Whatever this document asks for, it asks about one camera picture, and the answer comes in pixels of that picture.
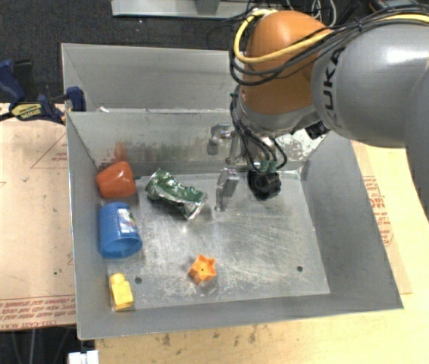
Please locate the yellow toy block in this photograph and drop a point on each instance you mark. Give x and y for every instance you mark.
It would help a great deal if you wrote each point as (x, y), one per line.
(121, 292)

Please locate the orange-red plastic cup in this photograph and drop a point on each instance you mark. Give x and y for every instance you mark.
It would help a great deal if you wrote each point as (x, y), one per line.
(116, 180)

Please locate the crushed green foil packet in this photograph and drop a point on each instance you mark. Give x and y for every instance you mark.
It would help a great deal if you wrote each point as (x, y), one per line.
(174, 193)

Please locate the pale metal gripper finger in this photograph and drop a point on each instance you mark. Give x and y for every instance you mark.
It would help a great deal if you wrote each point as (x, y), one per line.
(218, 139)
(227, 186)

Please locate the grey metal bin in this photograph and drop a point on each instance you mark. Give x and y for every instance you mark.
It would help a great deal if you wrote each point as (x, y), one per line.
(237, 241)

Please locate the orange star-shaped piece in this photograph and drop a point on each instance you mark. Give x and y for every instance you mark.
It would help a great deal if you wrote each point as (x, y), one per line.
(201, 268)

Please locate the blue plastic cup with label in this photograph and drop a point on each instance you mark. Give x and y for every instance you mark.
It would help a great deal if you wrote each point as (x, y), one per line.
(118, 230)

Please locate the black cylinder on white bracket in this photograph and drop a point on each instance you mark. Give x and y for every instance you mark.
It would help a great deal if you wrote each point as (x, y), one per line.
(316, 129)

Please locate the brown cardboard board red print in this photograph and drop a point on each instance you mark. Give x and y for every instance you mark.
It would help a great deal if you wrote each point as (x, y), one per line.
(32, 222)

